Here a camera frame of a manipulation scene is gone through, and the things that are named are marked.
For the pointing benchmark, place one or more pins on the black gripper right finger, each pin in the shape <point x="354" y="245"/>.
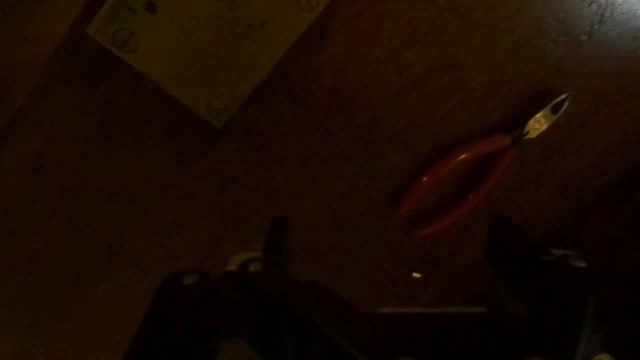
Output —
<point x="532" y="287"/>

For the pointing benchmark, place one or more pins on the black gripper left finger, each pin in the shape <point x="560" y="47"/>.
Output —
<point x="277" y="287"/>

